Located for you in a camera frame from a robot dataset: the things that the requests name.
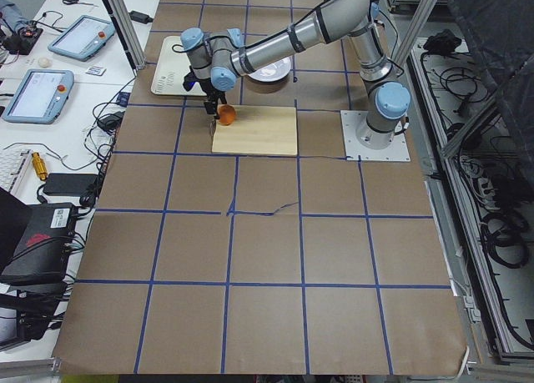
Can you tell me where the cream bear tray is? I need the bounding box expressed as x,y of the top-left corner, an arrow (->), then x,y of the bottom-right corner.
150,36 -> 205,97

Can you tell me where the white round plate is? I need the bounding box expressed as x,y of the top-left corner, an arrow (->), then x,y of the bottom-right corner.
249,57 -> 292,83

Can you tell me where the black power adapter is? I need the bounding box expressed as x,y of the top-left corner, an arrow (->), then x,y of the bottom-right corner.
128,10 -> 154,24

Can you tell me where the orange fruit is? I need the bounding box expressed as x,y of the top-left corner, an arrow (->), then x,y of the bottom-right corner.
219,104 -> 237,126

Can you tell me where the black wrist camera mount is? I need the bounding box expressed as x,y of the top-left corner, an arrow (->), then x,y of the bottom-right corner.
182,66 -> 205,95

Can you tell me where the black computer box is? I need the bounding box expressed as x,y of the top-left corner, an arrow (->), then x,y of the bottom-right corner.
1,189 -> 78,286

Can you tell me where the grey teach pendant near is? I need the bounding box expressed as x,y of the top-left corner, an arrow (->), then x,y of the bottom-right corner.
2,69 -> 74,124

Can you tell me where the metal base plate arm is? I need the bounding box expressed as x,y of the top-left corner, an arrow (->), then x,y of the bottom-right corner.
340,110 -> 411,163

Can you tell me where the aluminium frame post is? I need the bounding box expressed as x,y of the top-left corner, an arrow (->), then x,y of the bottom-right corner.
102,0 -> 146,71

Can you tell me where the grey teach pendant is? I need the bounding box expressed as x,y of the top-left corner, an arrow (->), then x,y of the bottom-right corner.
48,15 -> 115,61
2,69 -> 74,124

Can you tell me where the black gripper arm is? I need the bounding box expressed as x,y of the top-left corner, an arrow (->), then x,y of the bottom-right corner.
202,78 -> 226,120

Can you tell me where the bamboo cutting board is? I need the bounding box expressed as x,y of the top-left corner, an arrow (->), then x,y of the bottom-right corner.
212,105 -> 298,156

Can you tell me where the grey teach pendant far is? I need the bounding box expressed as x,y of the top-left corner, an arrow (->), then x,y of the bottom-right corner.
48,15 -> 115,61

